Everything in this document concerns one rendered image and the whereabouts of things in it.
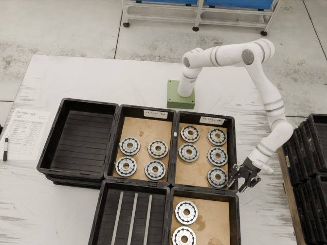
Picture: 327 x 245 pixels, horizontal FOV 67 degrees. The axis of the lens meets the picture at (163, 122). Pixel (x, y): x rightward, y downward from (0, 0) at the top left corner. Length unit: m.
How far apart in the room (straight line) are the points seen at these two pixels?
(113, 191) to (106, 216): 0.11
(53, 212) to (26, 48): 2.14
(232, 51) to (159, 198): 0.73
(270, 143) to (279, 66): 2.09
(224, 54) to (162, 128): 0.51
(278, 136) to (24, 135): 1.32
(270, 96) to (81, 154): 0.91
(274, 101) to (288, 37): 2.51
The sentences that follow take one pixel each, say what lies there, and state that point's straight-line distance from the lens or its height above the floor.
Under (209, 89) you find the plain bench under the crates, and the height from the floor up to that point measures 0.70.
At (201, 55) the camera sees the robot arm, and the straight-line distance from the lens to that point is 1.23.
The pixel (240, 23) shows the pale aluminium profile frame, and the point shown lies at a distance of 3.22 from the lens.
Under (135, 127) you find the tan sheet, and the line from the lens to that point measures 1.35.
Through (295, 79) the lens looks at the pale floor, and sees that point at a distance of 3.06.
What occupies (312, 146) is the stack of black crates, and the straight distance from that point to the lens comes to 1.98.
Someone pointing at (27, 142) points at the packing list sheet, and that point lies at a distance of 1.60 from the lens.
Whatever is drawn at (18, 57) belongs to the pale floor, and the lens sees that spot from 3.11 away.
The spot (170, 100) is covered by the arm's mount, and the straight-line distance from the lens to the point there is 1.51.
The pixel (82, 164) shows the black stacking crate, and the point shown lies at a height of 0.83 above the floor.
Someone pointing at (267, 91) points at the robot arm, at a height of 1.28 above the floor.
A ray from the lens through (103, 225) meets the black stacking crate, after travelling 1.21.
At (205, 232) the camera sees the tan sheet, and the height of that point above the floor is 0.83.
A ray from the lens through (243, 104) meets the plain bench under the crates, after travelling 1.70.
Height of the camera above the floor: 2.01
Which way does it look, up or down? 60 degrees down
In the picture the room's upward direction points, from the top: 6 degrees clockwise
